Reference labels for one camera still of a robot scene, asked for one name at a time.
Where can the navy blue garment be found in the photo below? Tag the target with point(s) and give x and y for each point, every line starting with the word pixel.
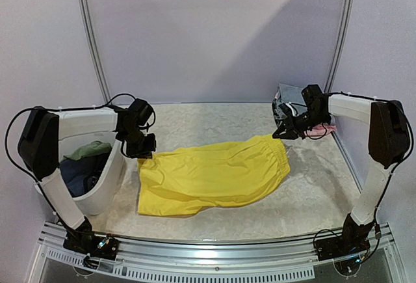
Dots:
pixel 82 175

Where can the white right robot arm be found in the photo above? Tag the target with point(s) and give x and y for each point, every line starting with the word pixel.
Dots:
pixel 389 136

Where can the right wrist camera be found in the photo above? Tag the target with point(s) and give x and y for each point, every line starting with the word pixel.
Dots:
pixel 288 109

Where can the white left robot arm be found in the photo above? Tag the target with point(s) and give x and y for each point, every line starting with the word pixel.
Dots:
pixel 51 134

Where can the aluminium corner post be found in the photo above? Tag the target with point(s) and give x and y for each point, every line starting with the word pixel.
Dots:
pixel 93 49
pixel 340 41

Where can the grey button-up shirt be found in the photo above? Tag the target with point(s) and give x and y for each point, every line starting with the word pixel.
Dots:
pixel 289 93

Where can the olive green garment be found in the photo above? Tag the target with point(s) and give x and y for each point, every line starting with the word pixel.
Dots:
pixel 91 149

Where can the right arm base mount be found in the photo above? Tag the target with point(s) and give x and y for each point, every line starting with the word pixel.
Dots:
pixel 352 240

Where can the yellow shorts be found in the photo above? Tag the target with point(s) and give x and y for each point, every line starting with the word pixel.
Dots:
pixel 231 174

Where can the black white patterned garment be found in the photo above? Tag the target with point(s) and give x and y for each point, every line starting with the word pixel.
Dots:
pixel 278 115

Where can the left aluminium corner post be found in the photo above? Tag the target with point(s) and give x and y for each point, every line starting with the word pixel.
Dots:
pixel 93 49

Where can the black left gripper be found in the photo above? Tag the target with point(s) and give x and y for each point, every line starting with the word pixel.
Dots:
pixel 146 152

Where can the aluminium front rail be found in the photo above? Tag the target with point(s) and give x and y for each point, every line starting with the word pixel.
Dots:
pixel 290 259

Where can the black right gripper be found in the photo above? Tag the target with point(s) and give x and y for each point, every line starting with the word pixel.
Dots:
pixel 293 123

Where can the pink folded garment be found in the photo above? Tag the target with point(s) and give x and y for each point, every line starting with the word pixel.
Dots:
pixel 321 130

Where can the right aluminium corner post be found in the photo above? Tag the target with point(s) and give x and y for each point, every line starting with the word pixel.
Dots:
pixel 340 41

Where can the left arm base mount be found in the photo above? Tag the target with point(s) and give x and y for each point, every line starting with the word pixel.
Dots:
pixel 85 241

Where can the white laundry basket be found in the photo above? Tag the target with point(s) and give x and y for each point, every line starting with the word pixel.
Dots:
pixel 97 200

